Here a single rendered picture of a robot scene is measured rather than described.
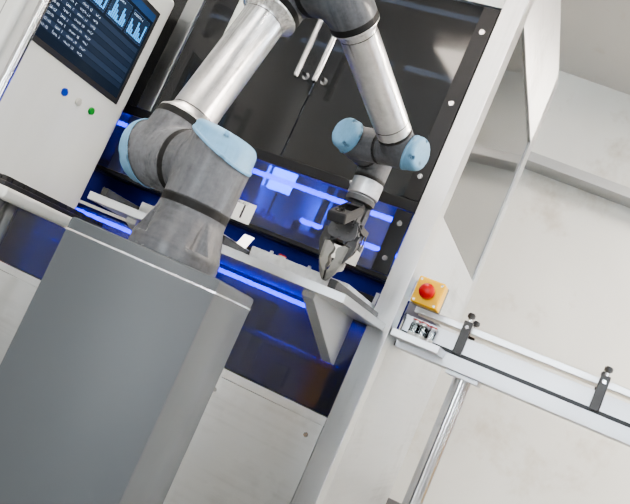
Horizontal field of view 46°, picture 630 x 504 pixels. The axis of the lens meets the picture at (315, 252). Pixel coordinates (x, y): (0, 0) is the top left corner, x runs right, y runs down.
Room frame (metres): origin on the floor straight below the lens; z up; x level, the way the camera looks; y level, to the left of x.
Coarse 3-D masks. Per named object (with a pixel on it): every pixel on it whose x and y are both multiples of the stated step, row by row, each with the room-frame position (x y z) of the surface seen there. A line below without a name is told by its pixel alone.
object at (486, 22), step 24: (480, 24) 1.93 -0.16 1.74; (480, 48) 1.92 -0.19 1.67; (456, 72) 1.93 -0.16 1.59; (456, 96) 1.92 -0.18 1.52; (432, 144) 1.92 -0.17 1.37; (432, 168) 1.91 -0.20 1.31; (408, 192) 1.93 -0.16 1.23; (408, 216) 1.91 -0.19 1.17; (384, 240) 1.93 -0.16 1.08; (384, 264) 1.92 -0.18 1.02
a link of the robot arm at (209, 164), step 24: (168, 144) 1.18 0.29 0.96; (192, 144) 1.15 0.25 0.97; (216, 144) 1.13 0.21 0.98; (240, 144) 1.14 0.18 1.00; (168, 168) 1.18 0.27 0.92; (192, 168) 1.14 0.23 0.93; (216, 168) 1.13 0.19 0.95; (240, 168) 1.15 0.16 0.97; (192, 192) 1.13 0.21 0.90; (216, 192) 1.14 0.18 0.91; (240, 192) 1.18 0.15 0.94
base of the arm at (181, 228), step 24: (168, 192) 1.15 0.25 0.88; (168, 216) 1.13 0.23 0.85; (192, 216) 1.13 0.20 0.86; (216, 216) 1.15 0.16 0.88; (144, 240) 1.13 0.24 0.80; (168, 240) 1.12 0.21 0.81; (192, 240) 1.13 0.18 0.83; (216, 240) 1.16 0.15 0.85; (192, 264) 1.13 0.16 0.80; (216, 264) 1.17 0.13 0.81
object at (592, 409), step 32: (448, 320) 1.97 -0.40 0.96; (416, 352) 1.96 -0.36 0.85; (448, 352) 1.93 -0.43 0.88; (480, 352) 1.91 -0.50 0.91; (512, 352) 1.97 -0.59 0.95; (512, 384) 1.87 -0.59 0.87; (544, 384) 1.84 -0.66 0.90; (576, 384) 1.82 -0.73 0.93; (608, 384) 1.78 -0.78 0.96; (576, 416) 1.81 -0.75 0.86; (608, 416) 1.78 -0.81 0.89
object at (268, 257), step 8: (256, 248) 1.76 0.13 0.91; (256, 256) 1.75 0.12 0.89; (264, 256) 1.75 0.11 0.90; (272, 256) 1.74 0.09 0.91; (272, 264) 1.74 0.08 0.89; (280, 264) 1.73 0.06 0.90; (288, 264) 1.72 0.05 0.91; (296, 264) 1.72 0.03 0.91; (296, 272) 1.71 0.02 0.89; (304, 272) 1.71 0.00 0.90; (312, 272) 1.70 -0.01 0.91; (312, 280) 1.70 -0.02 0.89; (320, 280) 1.69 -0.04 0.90; (328, 280) 1.69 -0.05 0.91; (352, 288) 1.71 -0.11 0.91; (360, 296) 1.79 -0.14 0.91; (368, 304) 1.87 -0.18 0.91
